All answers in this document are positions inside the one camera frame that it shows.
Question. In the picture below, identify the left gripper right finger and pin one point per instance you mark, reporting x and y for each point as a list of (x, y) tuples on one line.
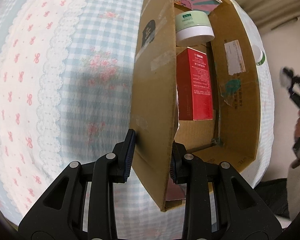
[(220, 204)]

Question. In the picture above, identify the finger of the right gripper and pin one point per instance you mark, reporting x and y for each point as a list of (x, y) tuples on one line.
[(287, 78)]

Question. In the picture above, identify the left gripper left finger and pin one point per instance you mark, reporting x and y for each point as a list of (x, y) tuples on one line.
[(79, 203)]

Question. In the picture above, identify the white jar green band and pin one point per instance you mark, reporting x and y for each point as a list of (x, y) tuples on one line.
[(259, 55)]

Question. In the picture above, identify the cardboard box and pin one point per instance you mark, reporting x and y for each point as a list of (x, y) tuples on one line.
[(231, 135)]

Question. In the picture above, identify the red carton box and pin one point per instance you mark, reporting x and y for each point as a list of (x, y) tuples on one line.
[(194, 86)]

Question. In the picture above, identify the light green cream jar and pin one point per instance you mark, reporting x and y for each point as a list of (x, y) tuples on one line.
[(193, 28)]

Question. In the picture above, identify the right beige curtain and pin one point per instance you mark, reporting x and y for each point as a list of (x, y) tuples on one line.
[(265, 2)]

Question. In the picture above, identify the blue checked bed sheet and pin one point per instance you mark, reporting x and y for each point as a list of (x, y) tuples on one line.
[(66, 76)]

